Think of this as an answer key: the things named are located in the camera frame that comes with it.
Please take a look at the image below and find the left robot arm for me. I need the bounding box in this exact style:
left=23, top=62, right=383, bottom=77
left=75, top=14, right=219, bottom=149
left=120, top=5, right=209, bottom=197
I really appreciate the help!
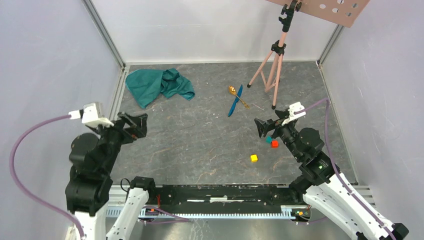
left=65, top=112, right=157, bottom=240

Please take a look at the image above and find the yellow small cube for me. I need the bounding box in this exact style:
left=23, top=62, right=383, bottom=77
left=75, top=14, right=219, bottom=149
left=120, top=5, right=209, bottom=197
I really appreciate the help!
left=250, top=154, right=259, bottom=163

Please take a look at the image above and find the gold metal spoon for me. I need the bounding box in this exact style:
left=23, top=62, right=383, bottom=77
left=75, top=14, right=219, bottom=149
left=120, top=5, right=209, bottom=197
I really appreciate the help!
left=228, top=85, right=250, bottom=109

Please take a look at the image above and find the pink tripod stand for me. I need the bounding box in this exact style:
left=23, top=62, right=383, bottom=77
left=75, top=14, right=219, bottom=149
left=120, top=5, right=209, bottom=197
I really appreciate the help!
left=247, top=0, right=302, bottom=110

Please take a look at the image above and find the pink perforated board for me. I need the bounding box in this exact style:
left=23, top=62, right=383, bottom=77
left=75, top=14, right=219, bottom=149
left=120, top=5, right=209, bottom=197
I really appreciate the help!
left=264, top=0, right=371, bottom=29

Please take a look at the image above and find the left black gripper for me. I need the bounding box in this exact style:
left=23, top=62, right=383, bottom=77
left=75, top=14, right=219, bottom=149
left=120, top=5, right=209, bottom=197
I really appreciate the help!
left=90, top=108, right=149, bottom=171

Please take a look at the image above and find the red small cube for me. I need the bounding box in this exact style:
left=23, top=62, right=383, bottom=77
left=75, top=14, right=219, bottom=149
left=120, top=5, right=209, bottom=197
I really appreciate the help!
left=271, top=140, right=279, bottom=148

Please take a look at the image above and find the teal cloth napkin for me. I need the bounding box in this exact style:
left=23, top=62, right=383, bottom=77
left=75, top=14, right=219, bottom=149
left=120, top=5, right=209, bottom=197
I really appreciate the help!
left=125, top=68, right=195, bottom=109

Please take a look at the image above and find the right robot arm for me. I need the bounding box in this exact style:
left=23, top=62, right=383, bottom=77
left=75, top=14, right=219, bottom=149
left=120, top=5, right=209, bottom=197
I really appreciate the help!
left=254, top=109, right=410, bottom=240

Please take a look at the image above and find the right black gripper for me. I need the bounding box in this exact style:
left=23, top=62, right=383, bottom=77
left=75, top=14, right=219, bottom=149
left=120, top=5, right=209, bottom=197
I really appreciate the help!
left=253, top=109, right=303, bottom=161

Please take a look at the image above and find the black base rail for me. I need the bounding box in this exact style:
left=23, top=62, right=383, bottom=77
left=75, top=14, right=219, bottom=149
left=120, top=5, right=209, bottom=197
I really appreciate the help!
left=125, top=184, right=308, bottom=224

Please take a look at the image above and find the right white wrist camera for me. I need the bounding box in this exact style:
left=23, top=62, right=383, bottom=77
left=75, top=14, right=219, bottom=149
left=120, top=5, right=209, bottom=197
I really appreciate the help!
left=281, top=101, right=306, bottom=126

